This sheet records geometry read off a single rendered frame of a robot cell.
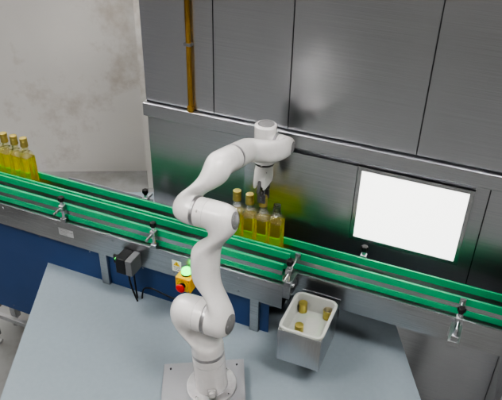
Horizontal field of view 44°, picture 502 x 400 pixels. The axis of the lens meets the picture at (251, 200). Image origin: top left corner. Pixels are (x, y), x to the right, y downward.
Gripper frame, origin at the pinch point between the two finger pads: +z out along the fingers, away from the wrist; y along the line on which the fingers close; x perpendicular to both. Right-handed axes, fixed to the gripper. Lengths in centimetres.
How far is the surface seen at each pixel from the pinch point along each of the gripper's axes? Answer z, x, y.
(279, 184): 1.0, 2.2, -12.2
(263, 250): 21.8, 3.0, 6.1
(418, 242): 13, 61, -12
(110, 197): 23, -76, -4
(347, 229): 14.8, 32.5, -11.8
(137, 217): 23, -56, 5
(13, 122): 88, -266, -148
